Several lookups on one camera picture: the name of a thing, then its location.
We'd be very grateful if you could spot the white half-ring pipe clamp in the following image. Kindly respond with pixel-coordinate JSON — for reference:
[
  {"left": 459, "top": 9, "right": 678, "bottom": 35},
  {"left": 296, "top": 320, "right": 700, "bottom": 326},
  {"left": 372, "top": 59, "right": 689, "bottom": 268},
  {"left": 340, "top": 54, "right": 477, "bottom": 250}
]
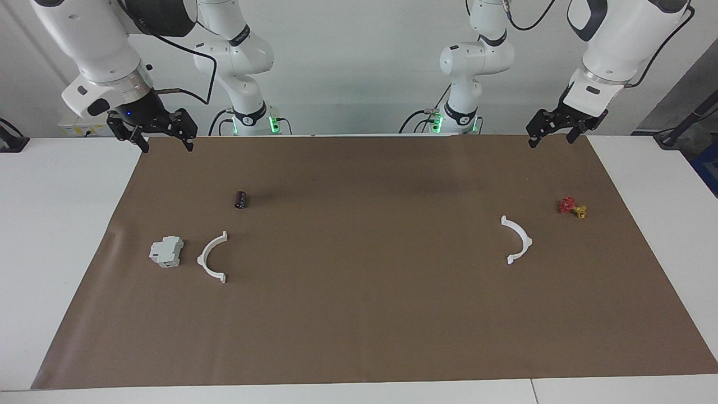
[
  {"left": 500, "top": 215, "right": 533, "bottom": 265},
  {"left": 197, "top": 231, "right": 229, "bottom": 284}
]

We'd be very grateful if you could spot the black stand pole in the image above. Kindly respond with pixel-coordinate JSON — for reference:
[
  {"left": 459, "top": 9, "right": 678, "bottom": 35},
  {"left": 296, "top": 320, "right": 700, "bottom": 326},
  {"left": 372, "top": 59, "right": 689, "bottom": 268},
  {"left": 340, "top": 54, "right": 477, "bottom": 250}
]
[{"left": 654, "top": 90, "right": 718, "bottom": 150}]

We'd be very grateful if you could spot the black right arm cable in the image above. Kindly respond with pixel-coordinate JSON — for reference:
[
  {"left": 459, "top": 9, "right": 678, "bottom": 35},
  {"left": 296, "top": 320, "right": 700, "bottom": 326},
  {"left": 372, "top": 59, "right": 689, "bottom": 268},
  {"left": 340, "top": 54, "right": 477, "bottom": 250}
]
[{"left": 118, "top": 0, "right": 218, "bottom": 105}]

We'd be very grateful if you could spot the black table clamp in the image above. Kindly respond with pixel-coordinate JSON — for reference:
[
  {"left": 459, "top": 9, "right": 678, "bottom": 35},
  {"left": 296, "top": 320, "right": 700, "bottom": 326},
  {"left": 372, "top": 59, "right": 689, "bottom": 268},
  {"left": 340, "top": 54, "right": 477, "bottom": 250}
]
[{"left": 0, "top": 118, "right": 30, "bottom": 153}]

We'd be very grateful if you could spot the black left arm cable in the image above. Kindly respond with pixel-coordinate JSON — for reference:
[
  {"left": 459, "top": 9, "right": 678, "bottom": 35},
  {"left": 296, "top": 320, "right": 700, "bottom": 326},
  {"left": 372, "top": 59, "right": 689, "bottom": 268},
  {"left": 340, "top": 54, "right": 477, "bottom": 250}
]
[{"left": 504, "top": 0, "right": 695, "bottom": 89}]

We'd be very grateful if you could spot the white wall power outlet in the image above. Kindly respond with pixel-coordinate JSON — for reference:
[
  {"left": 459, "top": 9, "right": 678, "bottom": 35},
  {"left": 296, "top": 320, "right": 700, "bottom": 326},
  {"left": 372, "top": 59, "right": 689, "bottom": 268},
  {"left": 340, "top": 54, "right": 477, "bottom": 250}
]
[{"left": 58, "top": 109, "right": 114, "bottom": 137}]

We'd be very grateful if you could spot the black base cable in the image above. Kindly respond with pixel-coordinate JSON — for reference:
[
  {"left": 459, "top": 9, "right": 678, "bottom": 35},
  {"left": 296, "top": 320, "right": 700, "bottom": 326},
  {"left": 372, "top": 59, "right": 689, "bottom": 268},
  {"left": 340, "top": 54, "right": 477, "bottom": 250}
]
[
  {"left": 399, "top": 84, "right": 452, "bottom": 134},
  {"left": 208, "top": 108, "right": 236, "bottom": 136}
]

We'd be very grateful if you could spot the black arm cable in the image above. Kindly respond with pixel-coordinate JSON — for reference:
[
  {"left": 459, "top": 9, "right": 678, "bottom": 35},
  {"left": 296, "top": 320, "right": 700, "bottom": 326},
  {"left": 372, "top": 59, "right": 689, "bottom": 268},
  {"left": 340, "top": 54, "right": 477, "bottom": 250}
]
[
  {"left": 118, "top": 0, "right": 218, "bottom": 105},
  {"left": 504, "top": 0, "right": 695, "bottom": 89}
]

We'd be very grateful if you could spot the white circuit breaker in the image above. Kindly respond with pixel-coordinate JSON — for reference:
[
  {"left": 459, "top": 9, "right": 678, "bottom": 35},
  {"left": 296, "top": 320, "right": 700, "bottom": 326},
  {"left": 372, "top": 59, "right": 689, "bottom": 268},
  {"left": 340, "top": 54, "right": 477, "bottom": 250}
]
[{"left": 149, "top": 236, "right": 185, "bottom": 268}]

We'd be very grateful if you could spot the brown paper table mat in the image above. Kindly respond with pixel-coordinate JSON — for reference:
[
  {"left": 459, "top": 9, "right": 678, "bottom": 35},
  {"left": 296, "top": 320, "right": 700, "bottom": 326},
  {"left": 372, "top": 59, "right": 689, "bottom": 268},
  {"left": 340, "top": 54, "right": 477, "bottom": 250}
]
[{"left": 31, "top": 135, "right": 718, "bottom": 391}]

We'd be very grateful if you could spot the red yellow valve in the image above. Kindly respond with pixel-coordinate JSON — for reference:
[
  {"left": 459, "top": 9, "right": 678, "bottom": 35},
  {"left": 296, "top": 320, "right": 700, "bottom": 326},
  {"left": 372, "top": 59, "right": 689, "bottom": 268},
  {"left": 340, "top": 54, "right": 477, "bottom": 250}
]
[{"left": 558, "top": 196, "right": 588, "bottom": 219}]

